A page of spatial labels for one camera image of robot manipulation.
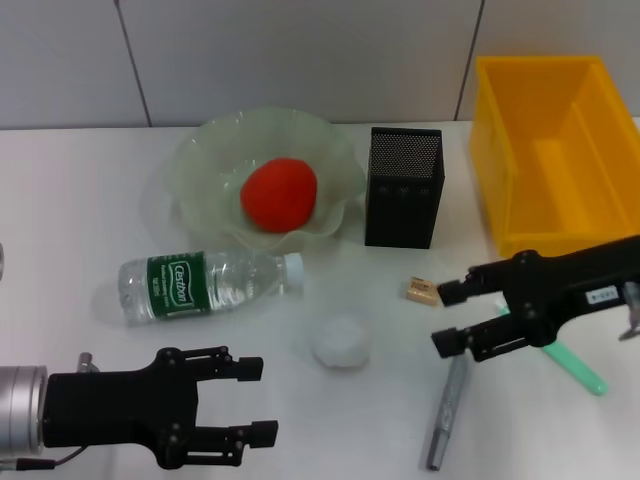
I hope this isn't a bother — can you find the right gripper cable with plug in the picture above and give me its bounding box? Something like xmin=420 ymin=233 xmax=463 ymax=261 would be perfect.
xmin=618 ymin=281 xmax=640 ymax=342

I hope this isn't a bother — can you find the white paper ball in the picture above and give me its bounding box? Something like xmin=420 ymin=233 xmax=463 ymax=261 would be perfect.
xmin=310 ymin=314 xmax=372 ymax=370

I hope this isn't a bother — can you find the green toothbrush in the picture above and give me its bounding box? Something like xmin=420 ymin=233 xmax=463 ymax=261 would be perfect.
xmin=493 ymin=298 xmax=609 ymax=397

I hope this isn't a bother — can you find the black mesh pen holder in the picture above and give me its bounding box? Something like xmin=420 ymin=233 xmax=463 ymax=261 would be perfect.
xmin=363 ymin=126 xmax=446 ymax=250

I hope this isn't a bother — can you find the red-orange orange fruit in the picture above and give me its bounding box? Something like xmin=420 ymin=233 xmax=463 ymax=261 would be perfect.
xmin=239 ymin=157 xmax=319 ymax=234

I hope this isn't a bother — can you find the grey marker pen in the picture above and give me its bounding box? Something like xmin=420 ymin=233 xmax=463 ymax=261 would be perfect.
xmin=425 ymin=352 xmax=470 ymax=471

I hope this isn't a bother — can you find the yellow plastic bin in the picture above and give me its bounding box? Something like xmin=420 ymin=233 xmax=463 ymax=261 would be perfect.
xmin=467 ymin=54 xmax=640 ymax=262

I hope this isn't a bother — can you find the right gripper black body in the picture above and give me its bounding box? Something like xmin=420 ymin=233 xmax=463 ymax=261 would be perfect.
xmin=501 ymin=234 xmax=640 ymax=347

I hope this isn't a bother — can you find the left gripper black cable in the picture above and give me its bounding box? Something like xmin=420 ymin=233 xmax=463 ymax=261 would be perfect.
xmin=0 ymin=446 xmax=84 ymax=471

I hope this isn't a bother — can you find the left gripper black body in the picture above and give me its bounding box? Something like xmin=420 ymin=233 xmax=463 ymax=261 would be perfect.
xmin=43 ymin=347 xmax=201 ymax=469

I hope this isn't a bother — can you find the clear water bottle green label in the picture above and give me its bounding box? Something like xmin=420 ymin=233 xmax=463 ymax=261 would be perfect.
xmin=117 ymin=249 xmax=305 ymax=326

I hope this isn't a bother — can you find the beige eraser block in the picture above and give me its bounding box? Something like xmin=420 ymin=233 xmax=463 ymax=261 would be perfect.
xmin=402 ymin=275 xmax=443 ymax=305

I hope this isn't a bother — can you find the pale green glass fruit plate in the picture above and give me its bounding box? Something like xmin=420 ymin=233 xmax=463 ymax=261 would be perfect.
xmin=172 ymin=104 xmax=367 ymax=254

